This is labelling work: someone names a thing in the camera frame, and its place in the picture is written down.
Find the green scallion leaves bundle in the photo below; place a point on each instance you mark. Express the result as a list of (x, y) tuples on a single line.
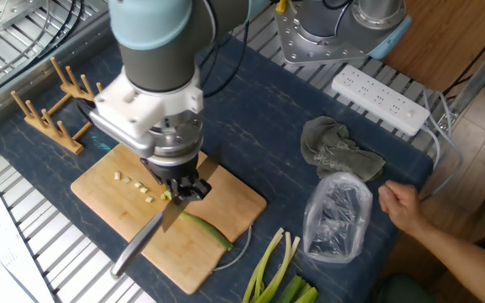
[(295, 290)]

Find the steel cleaver knife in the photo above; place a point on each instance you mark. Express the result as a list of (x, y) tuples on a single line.
[(141, 242)]

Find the clear plastic bag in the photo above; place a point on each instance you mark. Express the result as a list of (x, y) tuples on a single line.
[(337, 219)]

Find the single scallion stalk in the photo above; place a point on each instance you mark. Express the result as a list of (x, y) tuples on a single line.
[(209, 229)]

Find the dark blue marbled mat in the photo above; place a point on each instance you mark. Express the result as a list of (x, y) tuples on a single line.
[(259, 126)]

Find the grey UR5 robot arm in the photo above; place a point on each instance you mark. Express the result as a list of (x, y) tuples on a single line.
[(158, 63)]

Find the scallion with white stem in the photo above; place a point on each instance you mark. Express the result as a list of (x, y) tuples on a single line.
[(294, 248), (268, 254), (288, 248)]

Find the white power strip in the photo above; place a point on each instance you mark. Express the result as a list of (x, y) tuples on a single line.
[(377, 99)]

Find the grey-green rag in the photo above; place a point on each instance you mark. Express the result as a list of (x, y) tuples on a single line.
[(335, 147)]

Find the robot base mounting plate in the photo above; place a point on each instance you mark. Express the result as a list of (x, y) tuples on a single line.
[(310, 48)]

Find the yellow plug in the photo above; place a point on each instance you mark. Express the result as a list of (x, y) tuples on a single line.
[(281, 5)]

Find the aluminium extrusion post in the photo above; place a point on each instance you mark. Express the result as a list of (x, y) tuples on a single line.
[(478, 80)]

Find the green trousers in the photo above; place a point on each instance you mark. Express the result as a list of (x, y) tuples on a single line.
[(402, 290)]

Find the small white scallion piece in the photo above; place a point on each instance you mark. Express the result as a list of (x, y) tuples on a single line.
[(117, 175)]

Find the wooden cutting board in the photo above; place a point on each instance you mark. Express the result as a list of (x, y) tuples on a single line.
[(234, 202)]

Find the person's right hand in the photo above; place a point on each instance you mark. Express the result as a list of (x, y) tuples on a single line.
[(402, 206)]

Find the person's right forearm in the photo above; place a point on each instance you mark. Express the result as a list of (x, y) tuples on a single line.
[(465, 265)]

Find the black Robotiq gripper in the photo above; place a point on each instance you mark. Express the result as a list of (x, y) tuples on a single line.
[(173, 170)]

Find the wooden dish rack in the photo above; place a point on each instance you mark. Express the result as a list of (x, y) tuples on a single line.
[(63, 141)]

